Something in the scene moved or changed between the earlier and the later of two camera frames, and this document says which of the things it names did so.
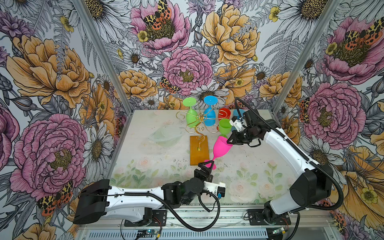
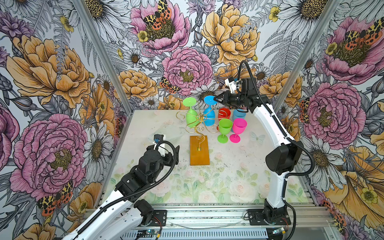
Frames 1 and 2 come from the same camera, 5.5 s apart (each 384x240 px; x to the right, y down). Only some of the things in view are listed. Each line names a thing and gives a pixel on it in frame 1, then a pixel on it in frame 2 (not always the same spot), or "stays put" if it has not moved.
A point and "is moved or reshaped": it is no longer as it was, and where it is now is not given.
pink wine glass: (214, 166) is moved or reshaped
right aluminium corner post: (305, 57) stays put
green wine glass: (192, 118) stays put
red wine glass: (224, 113) stays put
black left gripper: (205, 176) to (169, 161)
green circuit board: (151, 232) stays put
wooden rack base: (199, 149) stays put
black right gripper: (234, 134) to (226, 100)
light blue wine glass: (241, 110) stays put
